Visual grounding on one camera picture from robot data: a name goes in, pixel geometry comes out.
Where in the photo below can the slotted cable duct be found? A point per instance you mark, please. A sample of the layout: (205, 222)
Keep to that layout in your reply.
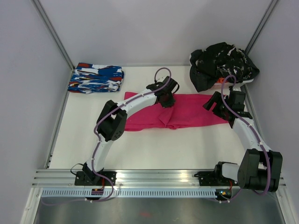
(135, 193)

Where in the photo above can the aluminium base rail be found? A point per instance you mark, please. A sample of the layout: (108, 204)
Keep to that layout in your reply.
(126, 178)

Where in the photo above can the black patterned clothes pile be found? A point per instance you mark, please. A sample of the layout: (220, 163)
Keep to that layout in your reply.
(217, 62)

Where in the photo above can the frame post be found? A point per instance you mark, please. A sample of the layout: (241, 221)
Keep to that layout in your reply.
(261, 25)
(47, 22)

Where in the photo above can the left frame post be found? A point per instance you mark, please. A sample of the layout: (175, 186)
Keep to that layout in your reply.
(47, 22)

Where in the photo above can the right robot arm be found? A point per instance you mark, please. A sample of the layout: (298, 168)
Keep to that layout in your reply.
(260, 168)

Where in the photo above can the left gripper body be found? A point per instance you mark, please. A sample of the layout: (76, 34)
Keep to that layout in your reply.
(169, 101)

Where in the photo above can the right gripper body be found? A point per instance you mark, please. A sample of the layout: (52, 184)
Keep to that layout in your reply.
(219, 109)

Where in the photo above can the folded blue patterned trousers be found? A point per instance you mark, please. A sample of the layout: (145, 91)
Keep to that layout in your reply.
(91, 78)

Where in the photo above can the pink trousers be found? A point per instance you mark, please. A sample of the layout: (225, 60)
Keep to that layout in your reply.
(188, 111)

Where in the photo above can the right frame post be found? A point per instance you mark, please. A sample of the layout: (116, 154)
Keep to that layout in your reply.
(261, 25)

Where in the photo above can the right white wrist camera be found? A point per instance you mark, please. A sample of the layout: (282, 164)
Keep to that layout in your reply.
(236, 100)

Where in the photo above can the white basket with orange item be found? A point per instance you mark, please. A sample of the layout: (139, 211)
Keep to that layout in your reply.
(218, 84)

